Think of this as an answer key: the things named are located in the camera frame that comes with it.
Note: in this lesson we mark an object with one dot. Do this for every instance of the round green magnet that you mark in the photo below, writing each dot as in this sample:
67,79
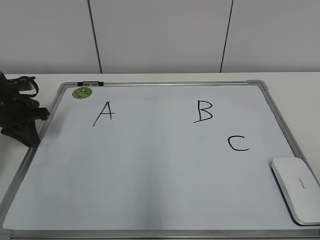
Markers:
82,92

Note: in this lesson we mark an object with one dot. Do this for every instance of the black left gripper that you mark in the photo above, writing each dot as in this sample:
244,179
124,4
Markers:
17,109

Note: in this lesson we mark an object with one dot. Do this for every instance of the white board eraser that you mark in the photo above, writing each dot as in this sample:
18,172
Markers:
300,189

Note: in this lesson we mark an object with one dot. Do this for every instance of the white board with grey frame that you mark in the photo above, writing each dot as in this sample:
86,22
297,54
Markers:
177,160

